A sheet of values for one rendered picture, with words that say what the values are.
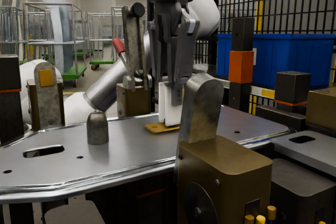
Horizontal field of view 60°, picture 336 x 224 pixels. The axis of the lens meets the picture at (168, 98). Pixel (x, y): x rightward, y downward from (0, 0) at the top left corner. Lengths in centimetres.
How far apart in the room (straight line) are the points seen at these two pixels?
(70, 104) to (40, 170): 67
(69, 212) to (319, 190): 28
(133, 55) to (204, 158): 37
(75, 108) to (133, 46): 47
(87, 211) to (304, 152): 29
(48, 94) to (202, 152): 36
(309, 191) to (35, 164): 33
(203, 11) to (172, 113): 56
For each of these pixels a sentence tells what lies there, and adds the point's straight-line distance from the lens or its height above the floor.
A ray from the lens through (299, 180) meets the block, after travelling 41.
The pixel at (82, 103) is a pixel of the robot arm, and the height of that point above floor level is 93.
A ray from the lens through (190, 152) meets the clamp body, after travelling 30.
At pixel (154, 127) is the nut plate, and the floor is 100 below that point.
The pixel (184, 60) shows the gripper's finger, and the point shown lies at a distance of 44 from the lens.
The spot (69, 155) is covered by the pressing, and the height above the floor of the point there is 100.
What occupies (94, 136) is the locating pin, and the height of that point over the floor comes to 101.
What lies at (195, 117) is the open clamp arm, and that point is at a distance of 31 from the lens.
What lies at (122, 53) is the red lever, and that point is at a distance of 67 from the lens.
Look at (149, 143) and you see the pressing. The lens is 44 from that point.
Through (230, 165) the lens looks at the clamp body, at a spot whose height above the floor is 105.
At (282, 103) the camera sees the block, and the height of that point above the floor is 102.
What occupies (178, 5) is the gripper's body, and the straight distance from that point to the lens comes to 45.
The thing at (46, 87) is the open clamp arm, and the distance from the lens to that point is 58.
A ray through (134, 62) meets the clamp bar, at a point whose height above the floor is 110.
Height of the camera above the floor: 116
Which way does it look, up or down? 12 degrees down
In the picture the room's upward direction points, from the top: straight up
